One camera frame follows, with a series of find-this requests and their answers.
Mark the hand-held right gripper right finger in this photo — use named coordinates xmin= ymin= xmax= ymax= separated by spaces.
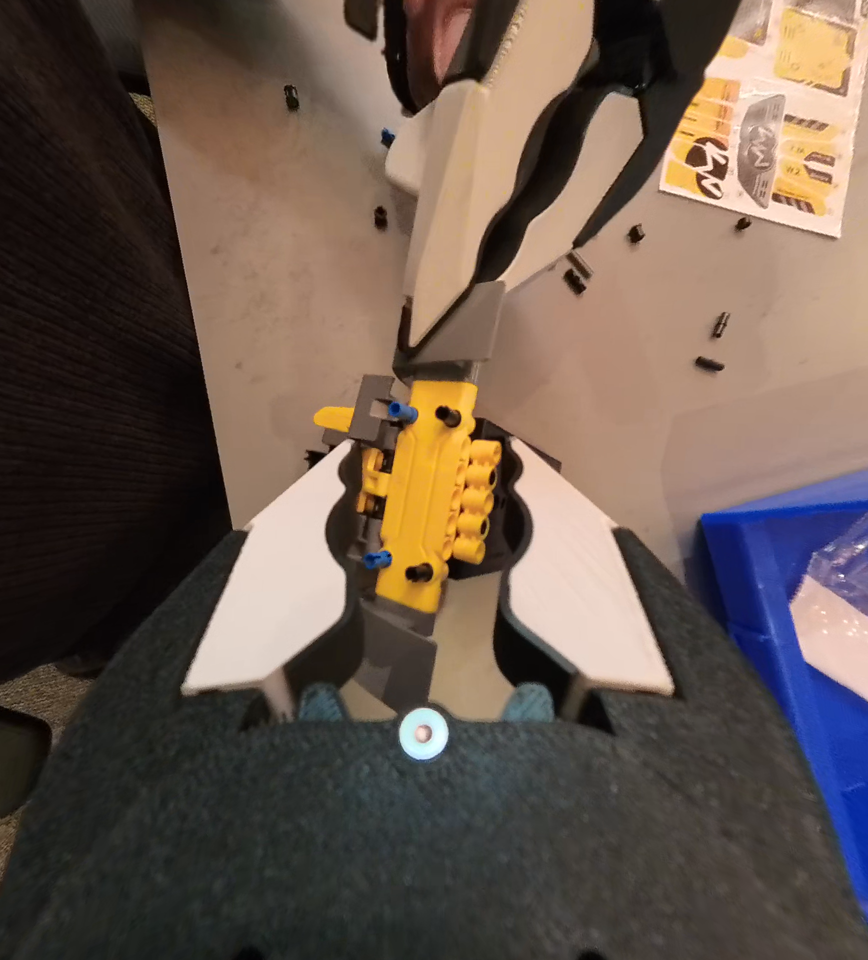
xmin=492 ymin=437 xmax=677 ymax=720

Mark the person's left hand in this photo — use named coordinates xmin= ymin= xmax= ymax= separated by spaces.
xmin=404 ymin=0 xmax=480 ymax=84

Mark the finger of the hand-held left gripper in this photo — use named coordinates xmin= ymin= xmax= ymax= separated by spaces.
xmin=479 ymin=75 xmax=647 ymax=292
xmin=402 ymin=0 xmax=600 ymax=355

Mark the yellow toy vehicle model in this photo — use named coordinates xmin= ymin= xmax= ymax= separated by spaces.
xmin=314 ymin=281 xmax=510 ymax=710

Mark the clear plastic bag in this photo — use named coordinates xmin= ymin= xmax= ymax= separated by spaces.
xmin=788 ymin=501 xmax=868 ymax=738

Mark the yellow sticker sheet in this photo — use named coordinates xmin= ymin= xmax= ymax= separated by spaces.
xmin=659 ymin=0 xmax=868 ymax=240

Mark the blue plastic bin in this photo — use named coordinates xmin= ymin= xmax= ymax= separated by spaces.
xmin=698 ymin=463 xmax=868 ymax=948

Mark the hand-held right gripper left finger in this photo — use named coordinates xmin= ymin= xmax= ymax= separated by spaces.
xmin=181 ymin=441 xmax=366 ymax=720

